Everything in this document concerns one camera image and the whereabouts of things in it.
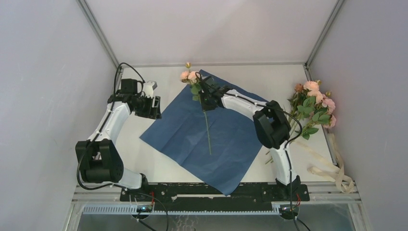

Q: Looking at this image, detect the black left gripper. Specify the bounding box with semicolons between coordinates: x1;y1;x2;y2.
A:
133;93;162;120

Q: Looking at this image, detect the pink fake rose stem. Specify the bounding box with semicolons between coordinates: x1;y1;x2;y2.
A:
180;62;212;155
264;79;337;165

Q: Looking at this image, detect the blue wrapping paper sheet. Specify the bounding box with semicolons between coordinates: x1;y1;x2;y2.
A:
140;68;275;195

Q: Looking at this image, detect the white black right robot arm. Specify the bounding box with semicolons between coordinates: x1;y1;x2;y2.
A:
195;73;301;200

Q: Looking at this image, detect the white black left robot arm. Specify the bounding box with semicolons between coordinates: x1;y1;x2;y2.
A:
75;78;161;201

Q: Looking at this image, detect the cream ribbon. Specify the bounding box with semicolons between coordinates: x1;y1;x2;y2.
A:
295;133;357;194

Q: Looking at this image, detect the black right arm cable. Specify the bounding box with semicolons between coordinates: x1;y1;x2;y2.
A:
195;72;304;231

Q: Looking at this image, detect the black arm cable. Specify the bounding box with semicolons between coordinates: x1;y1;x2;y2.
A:
195;72;304;231
76;62;146;191

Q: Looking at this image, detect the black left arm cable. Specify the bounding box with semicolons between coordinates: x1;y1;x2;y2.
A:
76;62;146;191

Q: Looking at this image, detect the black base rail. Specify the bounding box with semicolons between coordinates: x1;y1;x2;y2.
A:
120;182;310;211

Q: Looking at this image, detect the white cable duct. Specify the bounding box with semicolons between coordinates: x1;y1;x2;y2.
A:
82;205;281;215

